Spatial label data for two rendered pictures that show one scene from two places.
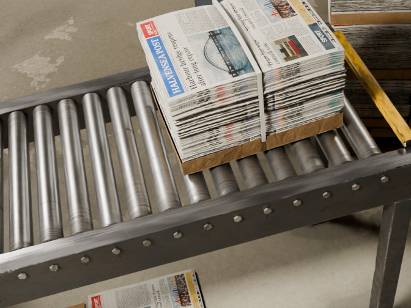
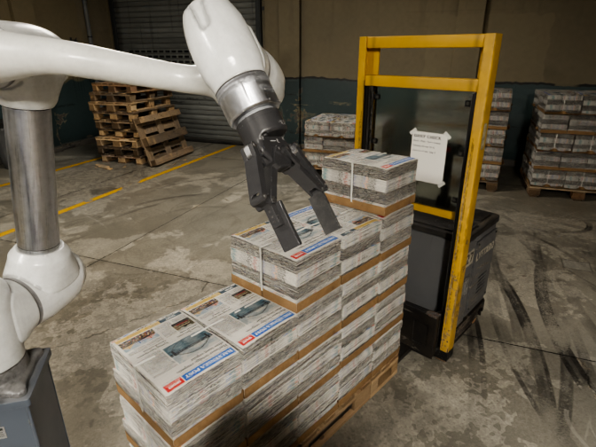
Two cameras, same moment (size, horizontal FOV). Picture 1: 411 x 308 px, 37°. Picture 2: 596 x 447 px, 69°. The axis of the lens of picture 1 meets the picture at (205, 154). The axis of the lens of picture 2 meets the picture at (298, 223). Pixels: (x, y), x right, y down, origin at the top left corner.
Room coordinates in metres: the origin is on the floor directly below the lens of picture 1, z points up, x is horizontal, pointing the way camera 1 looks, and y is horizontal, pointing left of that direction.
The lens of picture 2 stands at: (0.81, 0.25, 1.77)
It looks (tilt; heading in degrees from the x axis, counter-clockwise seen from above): 22 degrees down; 297
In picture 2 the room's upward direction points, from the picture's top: straight up
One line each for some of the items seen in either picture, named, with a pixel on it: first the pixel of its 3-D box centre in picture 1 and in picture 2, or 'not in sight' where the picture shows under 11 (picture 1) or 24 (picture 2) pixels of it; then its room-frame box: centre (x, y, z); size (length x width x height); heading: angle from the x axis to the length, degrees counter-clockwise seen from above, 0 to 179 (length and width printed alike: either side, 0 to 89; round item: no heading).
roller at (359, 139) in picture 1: (335, 98); not in sight; (1.09, -0.34, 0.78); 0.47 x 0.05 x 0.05; 6
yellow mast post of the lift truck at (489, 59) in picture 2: not in sight; (463, 211); (1.03, -2.11, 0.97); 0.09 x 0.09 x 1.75; 75
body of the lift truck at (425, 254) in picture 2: not in sight; (427, 264); (1.26, -2.56, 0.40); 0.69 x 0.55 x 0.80; 165
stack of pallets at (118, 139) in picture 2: not in sight; (137, 119); (6.95, -5.43, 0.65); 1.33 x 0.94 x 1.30; 100
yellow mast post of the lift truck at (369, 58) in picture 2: not in sight; (362, 187); (1.67, -2.29, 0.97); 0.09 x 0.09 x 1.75; 75
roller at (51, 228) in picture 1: (46, 172); not in sight; (1.01, 0.37, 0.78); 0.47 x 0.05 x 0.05; 6
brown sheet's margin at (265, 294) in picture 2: not in sight; (286, 279); (1.62, -1.20, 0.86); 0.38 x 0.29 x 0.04; 166
